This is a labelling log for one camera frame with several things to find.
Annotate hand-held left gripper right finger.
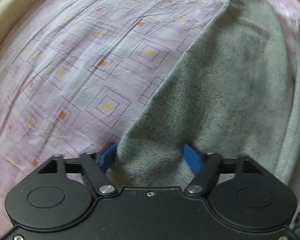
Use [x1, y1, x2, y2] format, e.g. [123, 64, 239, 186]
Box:
[184, 143, 263, 196]

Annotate purple square-patterned bed sheet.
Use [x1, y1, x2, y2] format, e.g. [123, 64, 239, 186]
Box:
[0, 0, 300, 240]

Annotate grey fleece pants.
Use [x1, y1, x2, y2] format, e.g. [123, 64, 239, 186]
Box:
[109, 0, 300, 233]

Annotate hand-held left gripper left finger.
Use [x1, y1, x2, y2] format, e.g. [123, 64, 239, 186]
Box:
[37, 142, 118, 196]

